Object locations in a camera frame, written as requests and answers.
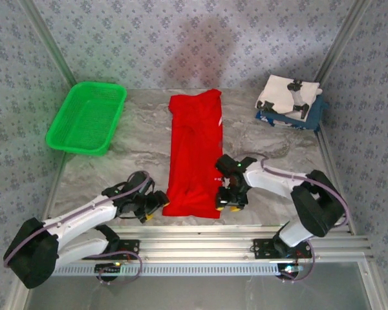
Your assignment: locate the red printed t-shirt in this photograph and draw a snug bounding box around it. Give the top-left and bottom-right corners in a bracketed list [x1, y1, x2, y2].
[162, 88, 226, 220]

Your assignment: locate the green plastic basket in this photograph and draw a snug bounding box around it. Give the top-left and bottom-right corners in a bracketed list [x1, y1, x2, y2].
[45, 81, 128, 156]

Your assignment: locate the folded white t-shirt black print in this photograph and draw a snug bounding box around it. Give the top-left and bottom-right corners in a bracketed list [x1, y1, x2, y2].
[254, 74, 323, 123]

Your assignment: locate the folded blue t-shirt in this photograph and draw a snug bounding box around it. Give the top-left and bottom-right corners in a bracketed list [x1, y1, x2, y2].
[254, 96, 330, 132]

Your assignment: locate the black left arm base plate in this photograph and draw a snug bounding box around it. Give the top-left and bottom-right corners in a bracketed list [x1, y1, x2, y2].
[93, 238, 140, 261]

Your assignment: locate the red left base wire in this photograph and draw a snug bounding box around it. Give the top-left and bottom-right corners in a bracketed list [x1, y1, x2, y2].
[120, 250, 140, 263]

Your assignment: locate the red base wire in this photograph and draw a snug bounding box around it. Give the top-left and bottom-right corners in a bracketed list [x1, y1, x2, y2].
[120, 250, 140, 263]
[294, 249, 312, 265]

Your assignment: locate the aluminium mounting rail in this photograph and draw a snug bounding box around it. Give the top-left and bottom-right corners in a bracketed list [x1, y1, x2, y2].
[21, 225, 374, 263]

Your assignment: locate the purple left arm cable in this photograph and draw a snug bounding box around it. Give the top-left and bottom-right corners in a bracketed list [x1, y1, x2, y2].
[3, 170, 151, 285]

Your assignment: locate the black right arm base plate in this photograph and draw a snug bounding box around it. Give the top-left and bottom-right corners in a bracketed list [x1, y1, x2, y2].
[252, 238, 313, 260]

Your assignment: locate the grey slotted cable duct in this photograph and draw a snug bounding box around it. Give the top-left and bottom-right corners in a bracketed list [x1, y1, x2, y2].
[51, 262, 300, 277]

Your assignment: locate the red right base wire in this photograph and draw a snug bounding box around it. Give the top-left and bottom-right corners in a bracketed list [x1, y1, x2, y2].
[294, 249, 312, 265]

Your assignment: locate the aluminium table side rail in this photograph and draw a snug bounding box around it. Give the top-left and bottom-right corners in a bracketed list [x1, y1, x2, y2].
[316, 127, 356, 235]
[35, 151, 72, 227]

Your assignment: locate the aluminium frame post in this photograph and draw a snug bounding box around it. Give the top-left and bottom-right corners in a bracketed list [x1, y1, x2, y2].
[25, 0, 85, 93]
[313, 0, 373, 85]

